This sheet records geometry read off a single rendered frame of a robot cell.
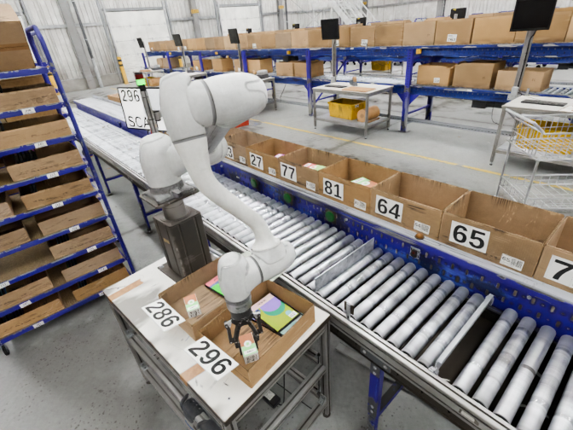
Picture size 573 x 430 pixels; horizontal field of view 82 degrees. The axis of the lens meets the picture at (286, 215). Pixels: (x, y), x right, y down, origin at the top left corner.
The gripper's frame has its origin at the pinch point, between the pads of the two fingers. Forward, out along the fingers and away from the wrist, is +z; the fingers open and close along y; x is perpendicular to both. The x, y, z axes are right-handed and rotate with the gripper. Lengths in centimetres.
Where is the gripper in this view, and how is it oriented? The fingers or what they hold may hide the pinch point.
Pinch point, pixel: (247, 344)
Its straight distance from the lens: 136.2
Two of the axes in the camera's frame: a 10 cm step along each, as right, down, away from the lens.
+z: 0.8, 8.7, 5.0
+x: -3.5, -4.4, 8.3
